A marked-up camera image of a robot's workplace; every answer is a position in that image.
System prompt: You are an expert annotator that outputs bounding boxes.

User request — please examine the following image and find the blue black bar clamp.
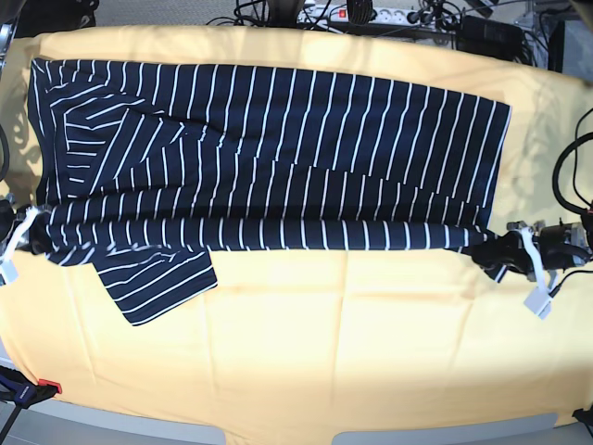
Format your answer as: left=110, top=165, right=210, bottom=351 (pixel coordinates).
left=0, top=365, right=63, bottom=445

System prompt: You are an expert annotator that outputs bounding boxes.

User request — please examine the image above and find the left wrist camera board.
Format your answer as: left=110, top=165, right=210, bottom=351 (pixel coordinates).
left=524, top=287, right=553, bottom=320

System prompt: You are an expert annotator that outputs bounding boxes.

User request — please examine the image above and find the black power adapter brick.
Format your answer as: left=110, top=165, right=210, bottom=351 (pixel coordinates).
left=456, top=16, right=523, bottom=58

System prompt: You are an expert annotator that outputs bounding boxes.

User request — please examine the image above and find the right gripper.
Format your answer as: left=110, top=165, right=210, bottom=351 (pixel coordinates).
left=1, top=197, right=51, bottom=260

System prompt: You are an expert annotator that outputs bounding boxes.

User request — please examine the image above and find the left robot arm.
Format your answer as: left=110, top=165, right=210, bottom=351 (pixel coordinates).
left=461, top=109, right=592, bottom=282

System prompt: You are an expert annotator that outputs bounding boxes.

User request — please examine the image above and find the white power strip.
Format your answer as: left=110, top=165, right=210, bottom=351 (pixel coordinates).
left=297, top=4, right=432, bottom=26

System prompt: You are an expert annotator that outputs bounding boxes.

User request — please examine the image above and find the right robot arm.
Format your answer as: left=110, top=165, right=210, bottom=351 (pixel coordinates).
left=1, top=30, right=49, bottom=265

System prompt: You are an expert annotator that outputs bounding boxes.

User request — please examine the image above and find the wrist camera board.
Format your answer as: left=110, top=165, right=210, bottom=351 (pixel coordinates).
left=0, top=261, right=19, bottom=286
left=524, top=287, right=553, bottom=320

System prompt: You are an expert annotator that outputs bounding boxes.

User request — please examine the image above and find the yellow table cloth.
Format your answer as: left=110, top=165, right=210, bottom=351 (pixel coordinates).
left=1, top=26, right=592, bottom=444

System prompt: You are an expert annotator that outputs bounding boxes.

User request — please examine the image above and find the black clamp right corner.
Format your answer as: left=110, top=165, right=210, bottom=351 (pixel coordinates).
left=573, top=408, right=593, bottom=428

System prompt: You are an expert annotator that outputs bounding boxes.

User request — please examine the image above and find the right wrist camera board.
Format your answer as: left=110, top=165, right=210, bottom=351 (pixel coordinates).
left=0, top=261, right=19, bottom=286

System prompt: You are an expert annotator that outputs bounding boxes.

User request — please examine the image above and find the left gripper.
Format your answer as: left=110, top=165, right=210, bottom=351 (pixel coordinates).
left=465, top=222, right=592, bottom=281

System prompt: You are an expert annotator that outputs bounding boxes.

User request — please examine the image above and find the navy white striped T-shirt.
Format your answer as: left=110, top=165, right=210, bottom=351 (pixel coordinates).
left=28, top=58, right=511, bottom=326

